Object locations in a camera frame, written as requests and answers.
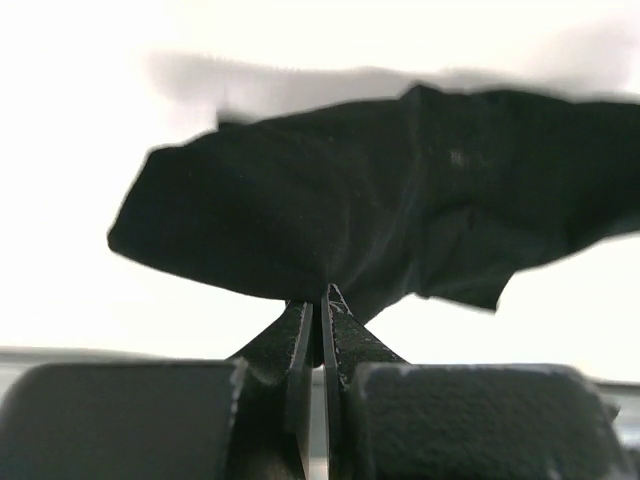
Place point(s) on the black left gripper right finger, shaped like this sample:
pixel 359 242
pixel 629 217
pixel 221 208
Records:
pixel 390 419

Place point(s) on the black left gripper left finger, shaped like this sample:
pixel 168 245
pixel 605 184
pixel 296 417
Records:
pixel 243 418

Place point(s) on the black t shirt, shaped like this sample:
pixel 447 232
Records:
pixel 438 194

